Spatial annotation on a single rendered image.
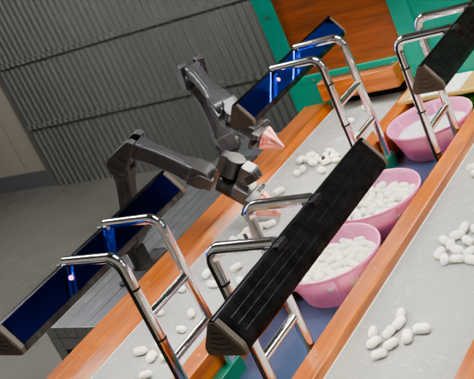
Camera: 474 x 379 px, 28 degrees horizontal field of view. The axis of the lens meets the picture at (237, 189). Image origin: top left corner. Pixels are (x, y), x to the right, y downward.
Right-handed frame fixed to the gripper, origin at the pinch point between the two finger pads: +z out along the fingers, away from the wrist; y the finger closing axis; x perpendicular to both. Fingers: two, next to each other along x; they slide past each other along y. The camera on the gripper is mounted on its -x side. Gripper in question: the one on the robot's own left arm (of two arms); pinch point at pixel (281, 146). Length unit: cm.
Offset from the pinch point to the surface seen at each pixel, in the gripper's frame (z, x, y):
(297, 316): 42, -40, -94
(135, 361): 10, 1, -97
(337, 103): 15.5, -33.9, -12.4
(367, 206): 38, -22, -32
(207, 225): -3.4, 9.3, -37.5
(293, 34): -22, -10, 45
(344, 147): 17.5, -5.1, 7.9
